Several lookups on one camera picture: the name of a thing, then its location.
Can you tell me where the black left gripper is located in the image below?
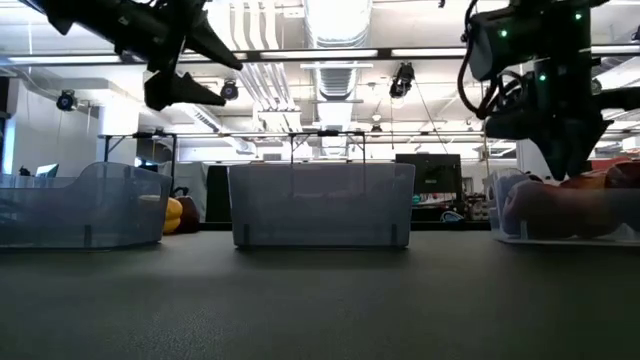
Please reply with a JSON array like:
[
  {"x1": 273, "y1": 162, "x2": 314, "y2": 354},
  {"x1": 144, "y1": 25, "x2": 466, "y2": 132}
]
[{"x1": 69, "y1": 0, "x2": 244, "y2": 112}]

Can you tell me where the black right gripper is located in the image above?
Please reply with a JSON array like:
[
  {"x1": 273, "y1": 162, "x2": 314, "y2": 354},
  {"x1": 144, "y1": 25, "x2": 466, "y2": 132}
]
[{"x1": 484, "y1": 84, "x2": 614, "y2": 181}]

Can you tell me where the yellow bell pepper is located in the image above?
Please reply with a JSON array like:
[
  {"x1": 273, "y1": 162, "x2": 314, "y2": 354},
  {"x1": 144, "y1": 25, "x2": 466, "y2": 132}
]
[{"x1": 163, "y1": 197, "x2": 184, "y2": 235}]

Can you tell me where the clear plastic bin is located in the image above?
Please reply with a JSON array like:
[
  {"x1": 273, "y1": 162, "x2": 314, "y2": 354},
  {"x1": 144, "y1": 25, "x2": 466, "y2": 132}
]
[
  {"x1": 487, "y1": 167, "x2": 640, "y2": 247},
  {"x1": 227, "y1": 162, "x2": 416, "y2": 250},
  {"x1": 0, "y1": 161, "x2": 173, "y2": 250}
]

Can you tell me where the black background cabinet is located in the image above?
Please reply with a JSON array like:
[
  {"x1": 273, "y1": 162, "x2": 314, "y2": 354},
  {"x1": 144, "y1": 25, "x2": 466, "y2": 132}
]
[{"x1": 205, "y1": 164, "x2": 231, "y2": 224}]

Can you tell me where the black computer monitor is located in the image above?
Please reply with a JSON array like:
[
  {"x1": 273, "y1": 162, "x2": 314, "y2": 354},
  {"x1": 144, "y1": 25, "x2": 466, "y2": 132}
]
[{"x1": 394, "y1": 153, "x2": 464, "y2": 195}]

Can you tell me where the black background rail frame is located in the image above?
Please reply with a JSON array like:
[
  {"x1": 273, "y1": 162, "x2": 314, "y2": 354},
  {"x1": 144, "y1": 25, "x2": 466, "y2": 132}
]
[{"x1": 97, "y1": 128, "x2": 640, "y2": 166}]

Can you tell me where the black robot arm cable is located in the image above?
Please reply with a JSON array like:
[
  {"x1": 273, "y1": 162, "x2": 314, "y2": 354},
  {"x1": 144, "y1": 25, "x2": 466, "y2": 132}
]
[{"x1": 457, "y1": 0, "x2": 524, "y2": 120}]

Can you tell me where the black overhead frame bar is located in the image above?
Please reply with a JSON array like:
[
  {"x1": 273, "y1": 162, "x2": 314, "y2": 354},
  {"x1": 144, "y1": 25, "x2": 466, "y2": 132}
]
[{"x1": 0, "y1": 45, "x2": 640, "y2": 67}]

